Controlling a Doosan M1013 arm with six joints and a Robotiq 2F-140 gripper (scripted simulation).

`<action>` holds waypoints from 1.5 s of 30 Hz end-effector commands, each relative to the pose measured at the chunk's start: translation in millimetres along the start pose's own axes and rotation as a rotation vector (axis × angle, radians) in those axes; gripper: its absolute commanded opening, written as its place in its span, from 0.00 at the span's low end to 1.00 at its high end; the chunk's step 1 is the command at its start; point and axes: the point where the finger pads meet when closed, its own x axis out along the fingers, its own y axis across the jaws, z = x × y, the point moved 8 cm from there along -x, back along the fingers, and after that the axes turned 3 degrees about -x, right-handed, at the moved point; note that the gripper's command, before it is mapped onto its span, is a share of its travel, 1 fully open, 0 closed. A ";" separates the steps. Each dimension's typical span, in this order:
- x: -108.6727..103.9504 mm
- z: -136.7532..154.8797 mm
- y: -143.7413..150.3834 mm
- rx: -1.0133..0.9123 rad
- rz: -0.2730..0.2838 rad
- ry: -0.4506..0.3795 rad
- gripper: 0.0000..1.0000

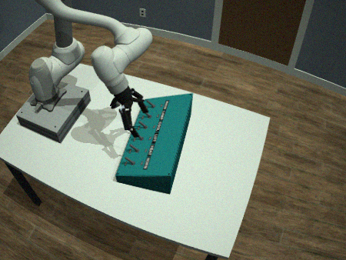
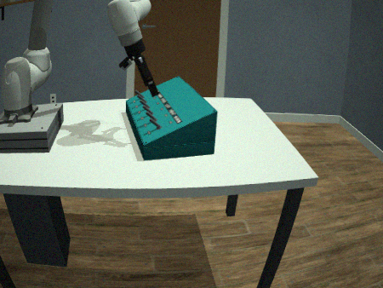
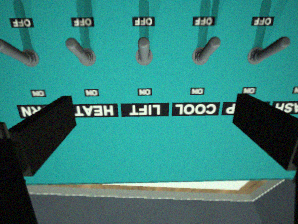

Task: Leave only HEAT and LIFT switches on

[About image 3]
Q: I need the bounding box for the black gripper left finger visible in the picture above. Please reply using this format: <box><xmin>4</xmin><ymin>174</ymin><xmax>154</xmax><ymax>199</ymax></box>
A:
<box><xmin>0</xmin><ymin>96</ymin><xmax>76</xmax><ymax>224</ymax></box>

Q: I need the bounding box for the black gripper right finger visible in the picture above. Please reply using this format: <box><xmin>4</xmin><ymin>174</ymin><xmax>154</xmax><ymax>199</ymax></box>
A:
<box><xmin>232</xmin><ymin>93</ymin><xmax>298</xmax><ymax>224</ymax></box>

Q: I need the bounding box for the teal console panel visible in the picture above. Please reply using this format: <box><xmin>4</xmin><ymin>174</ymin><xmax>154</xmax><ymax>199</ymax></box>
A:
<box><xmin>0</xmin><ymin>0</ymin><xmax>298</xmax><ymax>185</ymax></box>

